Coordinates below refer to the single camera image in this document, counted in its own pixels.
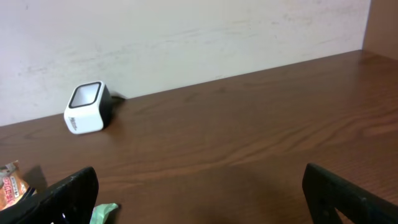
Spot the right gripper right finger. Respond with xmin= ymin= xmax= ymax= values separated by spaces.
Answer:
xmin=302 ymin=163 xmax=397 ymax=224

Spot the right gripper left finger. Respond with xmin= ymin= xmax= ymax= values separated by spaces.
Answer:
xmin=1 ymin=167 xmax=99 ymax=224

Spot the mint green snack packet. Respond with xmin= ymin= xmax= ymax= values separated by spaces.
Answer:
xmin=90 ymin=203 xmax=119 ymax=224

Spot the yellow snack chip bag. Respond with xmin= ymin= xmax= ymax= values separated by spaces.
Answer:
xmin=1 ymin=161 xmax=30 ymax=210

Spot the white barcode scanner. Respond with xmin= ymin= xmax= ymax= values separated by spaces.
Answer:
xmin=63 ymin=81 xmax=113 ymax=134

